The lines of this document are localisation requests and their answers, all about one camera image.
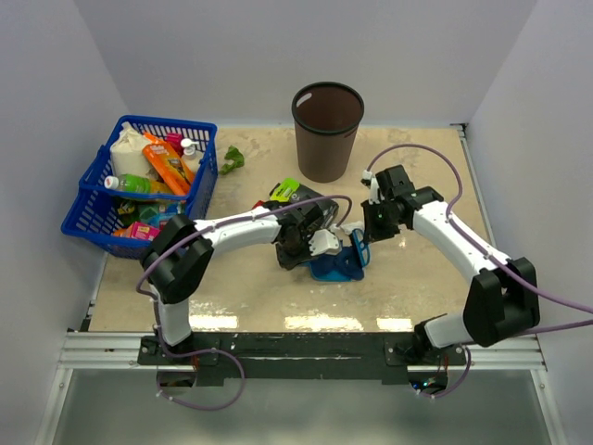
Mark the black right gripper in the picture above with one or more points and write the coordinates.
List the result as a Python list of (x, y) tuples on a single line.
[(372, 232)]

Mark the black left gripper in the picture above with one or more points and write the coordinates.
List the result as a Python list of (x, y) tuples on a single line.
[(289, 261)]

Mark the blue plastic dustpan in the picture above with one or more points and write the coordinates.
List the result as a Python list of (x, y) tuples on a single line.
[(340, 268)]

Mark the small white paper scrap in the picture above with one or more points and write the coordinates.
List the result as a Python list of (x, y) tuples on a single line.
[(347, 227)]

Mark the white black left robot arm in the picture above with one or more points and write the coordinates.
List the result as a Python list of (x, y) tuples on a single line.
[(176, 261)]

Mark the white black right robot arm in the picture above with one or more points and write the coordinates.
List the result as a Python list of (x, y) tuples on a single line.
[(501, 302)]

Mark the black green product box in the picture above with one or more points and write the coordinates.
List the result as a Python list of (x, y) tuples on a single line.
[(291, 191)]

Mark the small green paper scrap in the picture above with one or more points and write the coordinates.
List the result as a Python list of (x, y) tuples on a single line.
[(234, 159)]

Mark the brown waste bin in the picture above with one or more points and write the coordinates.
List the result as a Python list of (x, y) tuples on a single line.
[(326, 116)]

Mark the white pump bottle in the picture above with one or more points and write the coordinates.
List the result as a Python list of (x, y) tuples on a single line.
[(191, 154)]

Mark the pink small box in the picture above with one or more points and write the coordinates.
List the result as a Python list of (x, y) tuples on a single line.
[(140, 231)]

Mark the blue plastic basket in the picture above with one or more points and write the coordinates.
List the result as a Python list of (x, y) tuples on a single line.
[(93, 215)]

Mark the orange snack packet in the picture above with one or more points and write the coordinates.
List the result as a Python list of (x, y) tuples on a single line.
[(169, 165)]

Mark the green drink bottle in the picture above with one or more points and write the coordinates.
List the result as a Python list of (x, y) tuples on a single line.
[(130, 183)]

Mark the beige paper bag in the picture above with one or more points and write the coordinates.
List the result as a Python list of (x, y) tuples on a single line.
[(127, 155)]

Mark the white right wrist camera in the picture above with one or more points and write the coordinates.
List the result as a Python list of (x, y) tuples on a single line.
[(368, 179)]

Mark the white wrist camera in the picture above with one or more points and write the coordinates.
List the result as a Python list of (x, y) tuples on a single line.
[(368, 179), (324, 242)]

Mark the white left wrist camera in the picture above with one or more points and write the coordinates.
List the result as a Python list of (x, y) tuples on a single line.
[(324, 242)]

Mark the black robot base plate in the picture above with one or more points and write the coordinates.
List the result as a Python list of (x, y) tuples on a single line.
[(385, 357)]

